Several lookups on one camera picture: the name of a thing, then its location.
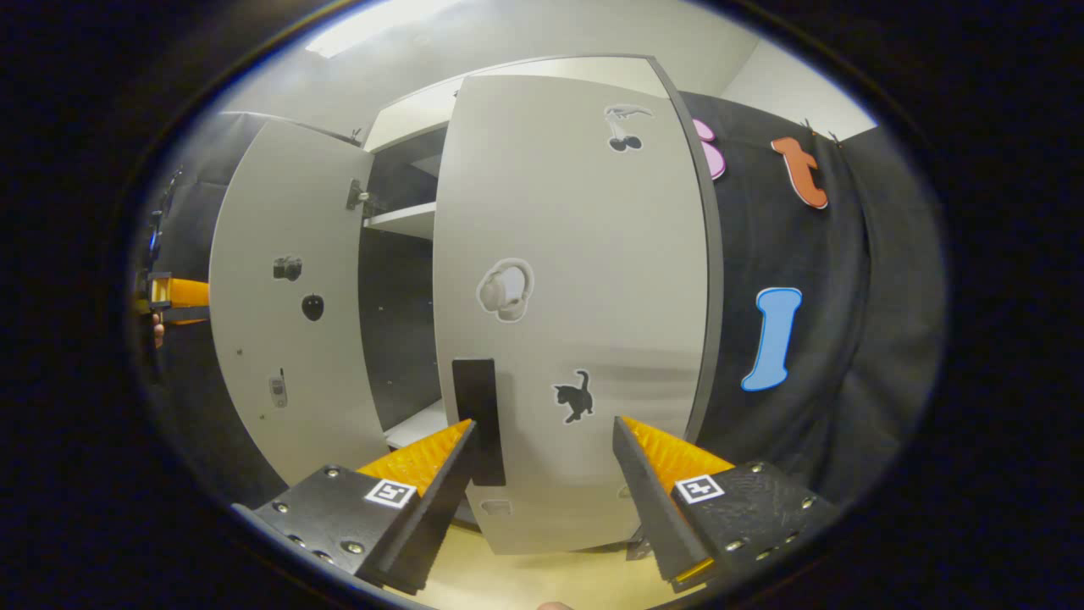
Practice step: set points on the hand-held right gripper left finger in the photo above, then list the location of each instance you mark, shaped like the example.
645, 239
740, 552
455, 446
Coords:
440, 508

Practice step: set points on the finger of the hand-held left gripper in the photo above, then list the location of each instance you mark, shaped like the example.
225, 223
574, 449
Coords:
188, 293

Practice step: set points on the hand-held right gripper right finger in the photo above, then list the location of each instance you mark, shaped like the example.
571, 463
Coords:
648, 508

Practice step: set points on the white shoe cabinet door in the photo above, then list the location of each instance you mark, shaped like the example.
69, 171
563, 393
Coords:
279, 212
576, 254

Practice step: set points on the white and grey shoe cabinet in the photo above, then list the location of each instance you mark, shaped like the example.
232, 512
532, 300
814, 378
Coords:
394, 322

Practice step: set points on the metal door hinge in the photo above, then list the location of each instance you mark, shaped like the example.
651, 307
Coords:
360, 196

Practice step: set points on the black backdrop cloth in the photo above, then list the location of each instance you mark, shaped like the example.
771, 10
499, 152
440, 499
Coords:
182, 407
830, 254

